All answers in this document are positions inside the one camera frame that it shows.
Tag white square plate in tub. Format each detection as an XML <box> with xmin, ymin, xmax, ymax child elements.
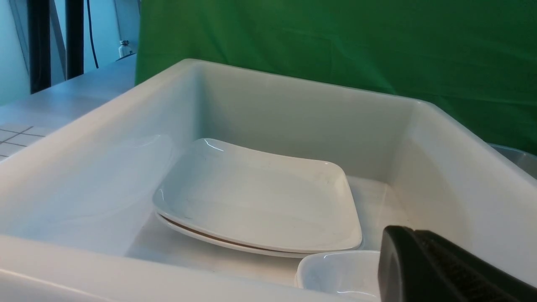
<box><xmin>154</xmin><ymin>211</ymin><xmax>309</xmax><ymax>258</ymax></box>

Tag black frame posts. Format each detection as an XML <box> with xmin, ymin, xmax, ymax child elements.
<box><xmin>26</xmin><ymin>0</ymin><xmax>85</xmax><ymax>94</ymax></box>

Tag large white square plate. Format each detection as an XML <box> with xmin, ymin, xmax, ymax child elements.
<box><xmin>153</xmin><ymin>138</ymin><xmax>363</xmax><ymax>253</ymax></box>

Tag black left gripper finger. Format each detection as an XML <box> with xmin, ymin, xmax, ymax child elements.
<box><xmin>378</xmin><ymin>225</ymin><xmax>537</xmax><ymax>302</ymax></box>

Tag white bowl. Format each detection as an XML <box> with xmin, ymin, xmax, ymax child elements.
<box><xmin>294</xmin><ymin>250</ymin><xmax>381</xmax><ymax>302</ymax></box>

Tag small bottle in background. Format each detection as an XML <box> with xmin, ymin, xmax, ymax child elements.
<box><xmin>118</xmin><ymin>40</ymin><xmax>134</xmax><ymax>59</ymax></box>

